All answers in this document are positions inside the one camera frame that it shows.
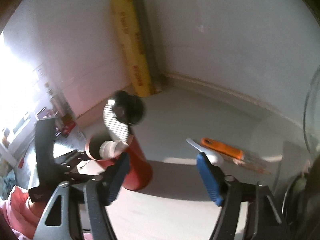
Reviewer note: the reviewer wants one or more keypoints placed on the person's left forearm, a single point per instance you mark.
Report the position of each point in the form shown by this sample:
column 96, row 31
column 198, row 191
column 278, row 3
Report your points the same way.
column 17, row 210

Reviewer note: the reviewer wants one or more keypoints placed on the condiment bottles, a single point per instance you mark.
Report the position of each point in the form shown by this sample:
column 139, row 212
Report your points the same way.
column 60, row 110

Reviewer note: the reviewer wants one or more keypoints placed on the white dotted rice paddle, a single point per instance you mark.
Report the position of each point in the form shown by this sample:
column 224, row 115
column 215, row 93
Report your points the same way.
column 116, row 125

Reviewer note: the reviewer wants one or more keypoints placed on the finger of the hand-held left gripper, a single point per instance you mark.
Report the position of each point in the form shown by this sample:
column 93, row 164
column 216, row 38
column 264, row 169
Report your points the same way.
column 82, row 177
column 72, row 158

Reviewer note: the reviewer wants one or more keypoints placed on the grey pipe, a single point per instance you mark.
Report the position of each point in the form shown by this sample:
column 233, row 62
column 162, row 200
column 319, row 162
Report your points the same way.
column 147, row 42

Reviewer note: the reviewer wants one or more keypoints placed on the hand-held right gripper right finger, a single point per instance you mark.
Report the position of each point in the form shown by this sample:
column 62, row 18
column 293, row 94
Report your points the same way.
column 208, row 177

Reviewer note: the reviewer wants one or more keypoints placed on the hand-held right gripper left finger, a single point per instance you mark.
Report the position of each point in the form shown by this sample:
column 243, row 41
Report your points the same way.
column 116, row 177

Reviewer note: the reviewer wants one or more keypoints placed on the red cylindrical holder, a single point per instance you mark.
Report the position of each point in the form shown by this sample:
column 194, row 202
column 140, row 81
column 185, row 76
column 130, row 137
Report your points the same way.
column 137, row 170

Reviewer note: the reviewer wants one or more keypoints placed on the black clay pot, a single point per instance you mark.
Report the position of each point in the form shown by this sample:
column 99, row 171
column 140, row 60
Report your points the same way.
column 310, row 192

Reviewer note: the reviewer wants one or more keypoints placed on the glass pot lid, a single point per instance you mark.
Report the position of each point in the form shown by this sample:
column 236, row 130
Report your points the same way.
column 311, row 110

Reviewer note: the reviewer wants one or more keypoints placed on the white printed rice spoon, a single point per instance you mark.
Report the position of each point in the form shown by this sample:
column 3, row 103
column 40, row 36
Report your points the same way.
column 108, row 150

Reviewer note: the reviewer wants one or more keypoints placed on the large black ladle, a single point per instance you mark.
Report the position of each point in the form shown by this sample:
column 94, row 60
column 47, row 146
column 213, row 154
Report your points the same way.
column 135, row 110

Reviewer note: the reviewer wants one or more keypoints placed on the yellow cling wrap box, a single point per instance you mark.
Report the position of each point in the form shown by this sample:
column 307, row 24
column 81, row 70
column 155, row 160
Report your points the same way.
column 132, row 50

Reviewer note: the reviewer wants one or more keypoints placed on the silver foil sheet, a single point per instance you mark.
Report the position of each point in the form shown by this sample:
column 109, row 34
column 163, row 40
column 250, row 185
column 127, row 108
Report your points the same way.
column 62, row 147

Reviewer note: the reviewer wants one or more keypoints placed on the white soup spoon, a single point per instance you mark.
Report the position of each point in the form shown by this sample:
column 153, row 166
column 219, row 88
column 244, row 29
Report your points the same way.
column 212, row 156

